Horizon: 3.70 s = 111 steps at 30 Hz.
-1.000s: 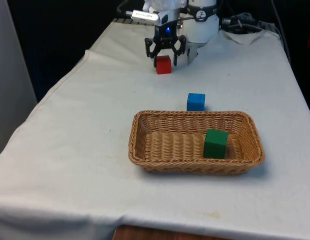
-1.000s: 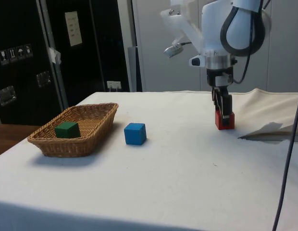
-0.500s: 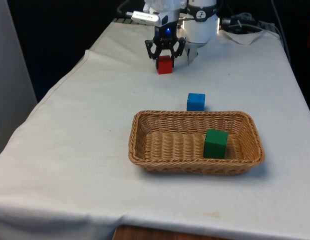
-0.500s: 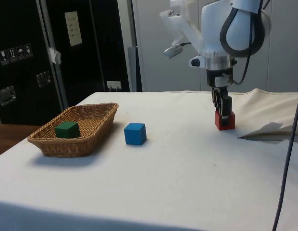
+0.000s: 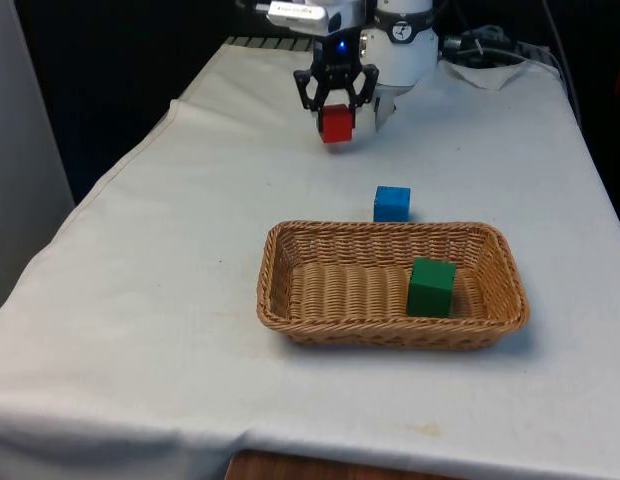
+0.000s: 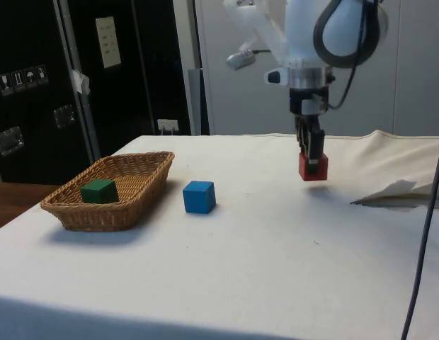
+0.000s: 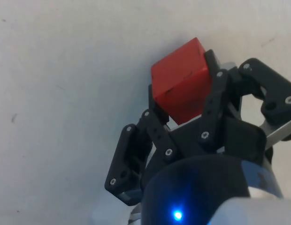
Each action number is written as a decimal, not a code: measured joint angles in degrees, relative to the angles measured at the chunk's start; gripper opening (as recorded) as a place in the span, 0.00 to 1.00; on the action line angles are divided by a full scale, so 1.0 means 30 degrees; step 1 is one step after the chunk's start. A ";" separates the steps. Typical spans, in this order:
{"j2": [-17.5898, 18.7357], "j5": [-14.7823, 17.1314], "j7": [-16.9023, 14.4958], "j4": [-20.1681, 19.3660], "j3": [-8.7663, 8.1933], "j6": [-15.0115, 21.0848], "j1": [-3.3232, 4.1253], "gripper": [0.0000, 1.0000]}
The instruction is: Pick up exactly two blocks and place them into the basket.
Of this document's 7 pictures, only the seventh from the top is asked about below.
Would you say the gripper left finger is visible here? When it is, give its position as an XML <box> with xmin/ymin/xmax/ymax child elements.
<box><xmin>104</xmin><ymin>83</ymin><xmax>184</xmax><ymax>207</ymax></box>

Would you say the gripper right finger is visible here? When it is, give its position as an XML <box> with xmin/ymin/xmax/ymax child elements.
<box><xmin>198</xmin><ymin>49</ymin><xmax>291</xmax><ymax>151</ymax></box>

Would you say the red cube block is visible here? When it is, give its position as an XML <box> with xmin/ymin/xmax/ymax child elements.
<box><xmin>150</xmin><ymin>37</ymin><xmax>213</xmax><ymax>125</ymax></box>

